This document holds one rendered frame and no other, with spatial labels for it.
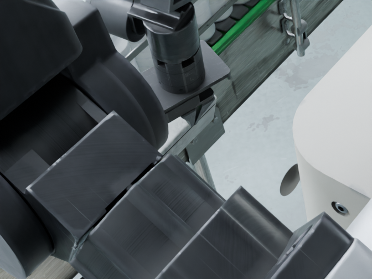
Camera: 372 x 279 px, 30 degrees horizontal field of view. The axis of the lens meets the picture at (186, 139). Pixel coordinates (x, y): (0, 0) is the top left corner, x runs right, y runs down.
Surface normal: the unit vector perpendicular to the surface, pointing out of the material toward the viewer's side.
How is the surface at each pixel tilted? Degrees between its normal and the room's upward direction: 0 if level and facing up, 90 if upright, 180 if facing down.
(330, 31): 0
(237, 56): 90
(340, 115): 0
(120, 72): 35
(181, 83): 97
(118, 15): 49
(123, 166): 30
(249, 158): 0
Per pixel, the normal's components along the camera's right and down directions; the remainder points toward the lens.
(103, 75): 0.23, -0.39
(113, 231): -0.20, 0.06
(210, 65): -0.13, -0.55
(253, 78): 0.72, 0.41
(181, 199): 0.38, -0.54
